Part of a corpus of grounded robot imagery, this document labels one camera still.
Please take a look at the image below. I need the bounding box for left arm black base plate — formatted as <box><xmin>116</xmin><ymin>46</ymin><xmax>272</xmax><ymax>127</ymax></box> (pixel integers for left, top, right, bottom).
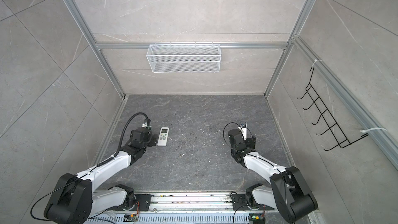
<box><xmin>118</xmin><ymin>194</ymin><xmax>152</xmax><ymax>211</ymax></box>

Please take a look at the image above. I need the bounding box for black wire hook rack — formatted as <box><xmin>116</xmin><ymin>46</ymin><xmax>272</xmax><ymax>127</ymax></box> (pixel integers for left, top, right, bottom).
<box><xmin>296</xmin><ymin>67</ymin><xmax>369</xmax><ymax>151</ymax></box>

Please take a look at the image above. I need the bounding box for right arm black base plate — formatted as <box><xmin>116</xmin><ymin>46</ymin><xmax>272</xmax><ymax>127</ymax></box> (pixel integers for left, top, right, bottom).
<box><xmin>229</xmin><ymin>192</ymin><xmax>274</xmax><ymax>211</ymax></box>

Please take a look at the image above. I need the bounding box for white wire mesh basket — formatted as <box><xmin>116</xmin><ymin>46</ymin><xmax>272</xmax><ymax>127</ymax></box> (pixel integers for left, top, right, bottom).
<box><xmin>146</xmin><ymin>44</ymin><xmax>222</xmax><ymax>73</ymax></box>

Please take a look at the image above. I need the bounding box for aluminium front rail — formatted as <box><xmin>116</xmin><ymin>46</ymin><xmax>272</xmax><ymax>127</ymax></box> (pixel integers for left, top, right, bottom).
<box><xmin>60</xmin><ymin>192</ymin><xmax>321</xmax><ymax>214</ymax></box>

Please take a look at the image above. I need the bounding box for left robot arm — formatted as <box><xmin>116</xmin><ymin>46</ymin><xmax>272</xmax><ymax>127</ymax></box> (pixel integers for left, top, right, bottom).
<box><xmin>44</xmin><ymin>128</ymin><xmax>159</xmax><ymax>224</ymax></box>

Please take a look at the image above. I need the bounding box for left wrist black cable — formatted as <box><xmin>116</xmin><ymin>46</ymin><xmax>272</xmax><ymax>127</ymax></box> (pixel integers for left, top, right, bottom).
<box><xmin>113</xmin><ymin>112</ymin><xmax>152</xmax><ymax>159</ymax></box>

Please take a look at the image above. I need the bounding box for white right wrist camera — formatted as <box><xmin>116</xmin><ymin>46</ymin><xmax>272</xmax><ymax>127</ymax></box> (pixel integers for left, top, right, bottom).
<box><xmin>238</xmin><ymin>121</ymin><xmax>248</xmax><ymax>140</ymax></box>

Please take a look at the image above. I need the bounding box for white remote control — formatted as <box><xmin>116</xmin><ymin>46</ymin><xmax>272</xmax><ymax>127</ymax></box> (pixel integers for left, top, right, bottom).
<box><xmin>157</xmin><ymin>127</ymin><xmax>170</xmax><ymax>147</ymax></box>

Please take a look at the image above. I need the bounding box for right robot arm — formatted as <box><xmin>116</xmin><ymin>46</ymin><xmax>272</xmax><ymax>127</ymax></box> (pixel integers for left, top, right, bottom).
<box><xmin>228</xmin><ymin>129</ymin><xmax>318</xmax><ymax>224</ymax></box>

